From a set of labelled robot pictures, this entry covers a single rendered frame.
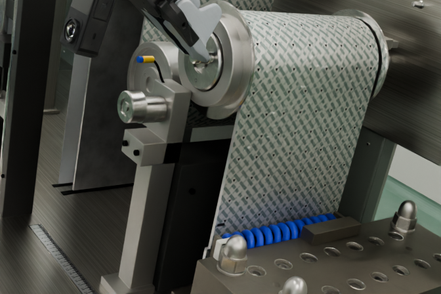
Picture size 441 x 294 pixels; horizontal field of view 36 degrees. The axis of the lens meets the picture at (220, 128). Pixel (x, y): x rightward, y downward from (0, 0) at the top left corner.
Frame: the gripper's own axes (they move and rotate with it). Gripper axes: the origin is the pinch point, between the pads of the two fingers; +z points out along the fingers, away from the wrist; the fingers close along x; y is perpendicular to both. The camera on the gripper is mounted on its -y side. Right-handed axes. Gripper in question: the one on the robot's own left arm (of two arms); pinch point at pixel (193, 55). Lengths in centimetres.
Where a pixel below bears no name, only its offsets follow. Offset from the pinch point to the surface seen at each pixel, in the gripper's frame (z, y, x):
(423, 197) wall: 285, 80, 126
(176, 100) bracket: 5.1, -4.6, 2.9
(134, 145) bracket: 6.5, -12.2, 4.8
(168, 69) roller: 6.0, -1.5, 9.5
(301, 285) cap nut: 15.3, -12.1, -21.5
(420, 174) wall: 277, 89, 133
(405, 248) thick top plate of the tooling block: 38.8, 2.2, -15.6
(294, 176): 23.4, -0.9, -4.4
